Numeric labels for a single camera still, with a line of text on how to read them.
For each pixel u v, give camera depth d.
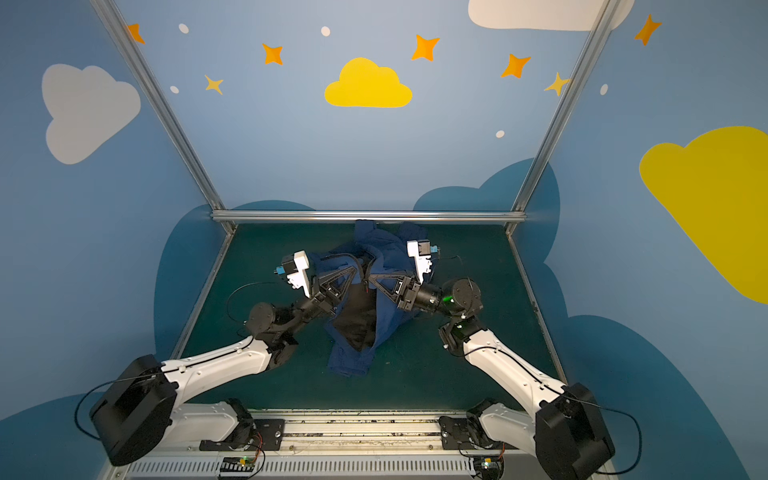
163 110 0.85
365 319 0.92
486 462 0.73
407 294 0.58
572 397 0.42
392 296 0.62
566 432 0.40
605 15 0.69
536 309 1.04
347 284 0.62
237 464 0.73
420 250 0.60
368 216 1.17
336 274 0.61
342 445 0.73
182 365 0.47
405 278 0.60
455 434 0.74
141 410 0.41
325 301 0.58
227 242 1.22
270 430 0.75
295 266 0.57
